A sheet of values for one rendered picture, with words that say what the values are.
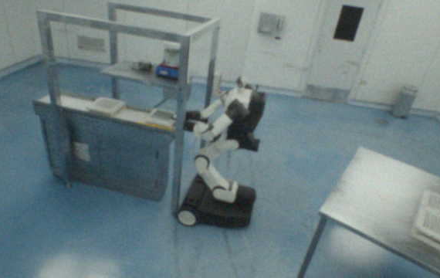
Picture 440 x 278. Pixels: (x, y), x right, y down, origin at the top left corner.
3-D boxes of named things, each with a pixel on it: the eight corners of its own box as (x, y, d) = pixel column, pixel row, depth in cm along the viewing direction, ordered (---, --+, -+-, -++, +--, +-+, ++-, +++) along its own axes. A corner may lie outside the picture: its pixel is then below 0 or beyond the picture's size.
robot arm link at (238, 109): (235, 123, 220) (248, 110, 219) (235, 124, 211) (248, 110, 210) (225, 112, 220) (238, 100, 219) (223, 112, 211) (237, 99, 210)
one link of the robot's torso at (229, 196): (237, 191, 289) (239, 180, 283) (233, 205, 272) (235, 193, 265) (216, 186, 291) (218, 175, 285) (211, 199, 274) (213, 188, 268)
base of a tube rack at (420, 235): (458, 234, 179) (460, 231, 178) (457, 259, 162) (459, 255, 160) (414, 213, 191) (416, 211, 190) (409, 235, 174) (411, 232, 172)
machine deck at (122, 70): (191, 77, 253) (192, 72, 251) (177, 91, 220) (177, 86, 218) (123, 64, 260) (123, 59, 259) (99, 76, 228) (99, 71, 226)
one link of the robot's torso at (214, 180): (232, 186, 287) (210, 145, 271) (228, 199, 270) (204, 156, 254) (218, 190, 293) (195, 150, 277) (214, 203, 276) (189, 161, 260)
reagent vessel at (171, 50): (184, 62, 242) (186, 39, 233) (178, 67, 228) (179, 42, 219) (167, 59, 243) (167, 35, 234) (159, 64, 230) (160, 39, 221)
